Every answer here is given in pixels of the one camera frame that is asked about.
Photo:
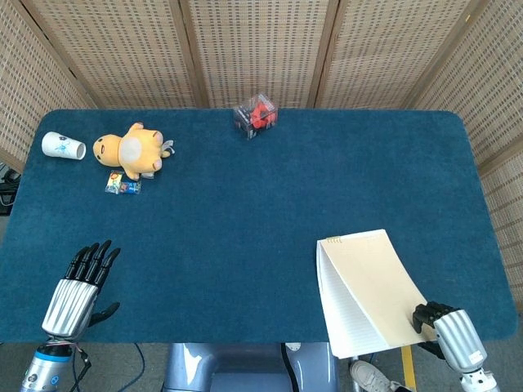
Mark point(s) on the yellow floor tape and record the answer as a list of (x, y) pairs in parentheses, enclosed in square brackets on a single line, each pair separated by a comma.
[(408, 367)]

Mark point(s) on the white sneaker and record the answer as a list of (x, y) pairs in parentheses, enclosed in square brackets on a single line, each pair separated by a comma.
[(367, 377)]

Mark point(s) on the white paper cup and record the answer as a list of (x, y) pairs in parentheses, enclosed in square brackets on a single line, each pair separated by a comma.
[(61, 145)]

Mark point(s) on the small clear packet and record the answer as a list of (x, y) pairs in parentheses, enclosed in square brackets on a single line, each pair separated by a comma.
[(148, 176)]

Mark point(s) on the woven wooden folding screen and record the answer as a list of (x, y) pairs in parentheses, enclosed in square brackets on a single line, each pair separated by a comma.
[(261, 49)]

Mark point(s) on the black equipment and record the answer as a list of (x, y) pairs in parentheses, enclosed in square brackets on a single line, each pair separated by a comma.
[(8, 192)]

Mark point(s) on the blue felt table cloth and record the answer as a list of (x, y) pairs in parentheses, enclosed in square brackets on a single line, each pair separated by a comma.
[(204, 245)]

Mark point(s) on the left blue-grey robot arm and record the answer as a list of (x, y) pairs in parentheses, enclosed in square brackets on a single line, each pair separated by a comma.
[(45, 369)]

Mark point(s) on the clear box red black pieces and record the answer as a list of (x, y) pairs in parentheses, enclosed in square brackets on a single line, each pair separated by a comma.
[(255, 116)]

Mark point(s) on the yellow plush toy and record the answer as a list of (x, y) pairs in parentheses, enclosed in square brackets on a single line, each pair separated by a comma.
[(135, 151)]

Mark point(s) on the yellow green candy packet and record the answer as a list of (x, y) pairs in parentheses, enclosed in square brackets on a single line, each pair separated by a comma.
[(114, 181)]

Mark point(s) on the blue-grey robot torso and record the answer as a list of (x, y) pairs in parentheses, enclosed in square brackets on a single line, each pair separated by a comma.
[(245, 367)]

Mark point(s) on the blue candy packet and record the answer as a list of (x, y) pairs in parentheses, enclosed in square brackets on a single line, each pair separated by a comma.
[(131, 188)]

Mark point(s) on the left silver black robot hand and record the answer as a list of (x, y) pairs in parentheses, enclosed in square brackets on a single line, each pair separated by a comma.
[(71, 306)]

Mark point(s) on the yellow spiral notebook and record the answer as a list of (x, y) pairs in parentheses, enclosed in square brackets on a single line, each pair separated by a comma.
[(376, 286)]

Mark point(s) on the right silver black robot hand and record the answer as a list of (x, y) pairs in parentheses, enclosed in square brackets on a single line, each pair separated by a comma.
[(457, 339)]

